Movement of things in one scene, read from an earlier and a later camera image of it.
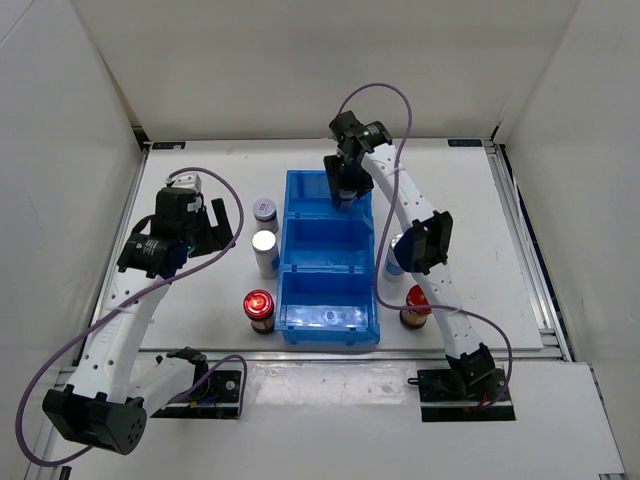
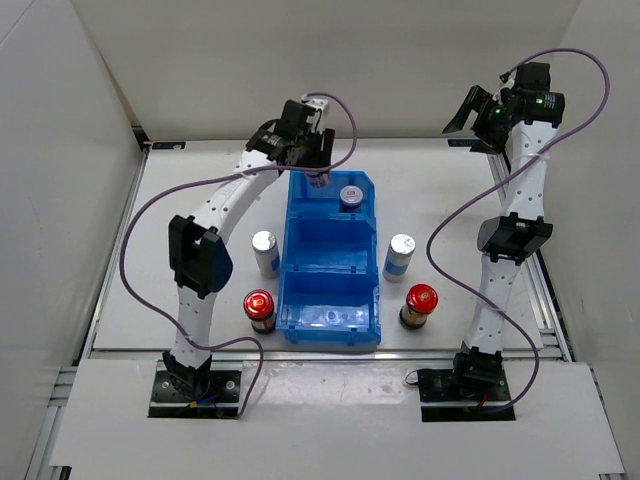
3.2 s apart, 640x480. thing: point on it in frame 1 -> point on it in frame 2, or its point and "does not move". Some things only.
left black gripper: [221, 234] -> [326, 142]
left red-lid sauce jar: [259, 306] does not move
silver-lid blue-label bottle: [265, 246] does not move
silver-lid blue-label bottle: [392, 270] does not move
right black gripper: [362, 185] -> [480, 102]
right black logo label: [465, 143] does not move
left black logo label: [168, 145] does not move
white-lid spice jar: [265, 213] -> [318, 179]
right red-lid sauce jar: [415, 318] does not move
